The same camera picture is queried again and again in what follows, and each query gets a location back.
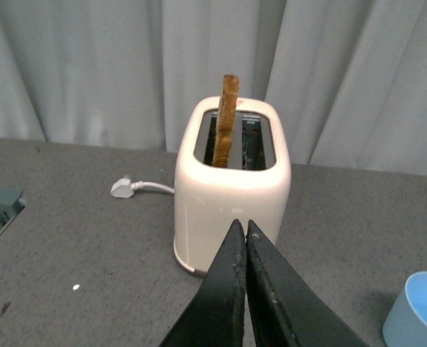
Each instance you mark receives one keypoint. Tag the cream two-slot toaster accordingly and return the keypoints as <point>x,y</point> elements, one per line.
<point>208,199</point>

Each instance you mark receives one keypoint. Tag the camera left gripper black left finger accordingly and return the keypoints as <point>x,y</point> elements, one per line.
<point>215,316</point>

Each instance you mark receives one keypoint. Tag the camera left gripper black right finger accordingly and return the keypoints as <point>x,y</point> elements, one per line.
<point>284,310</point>

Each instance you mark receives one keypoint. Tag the slice of brown toast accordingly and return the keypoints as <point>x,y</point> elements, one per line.
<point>225,121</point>

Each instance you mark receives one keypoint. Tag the light blue plastic cup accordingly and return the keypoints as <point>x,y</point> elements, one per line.
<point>406,323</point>

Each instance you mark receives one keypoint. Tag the grey curtain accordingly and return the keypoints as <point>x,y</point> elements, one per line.
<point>348,78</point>

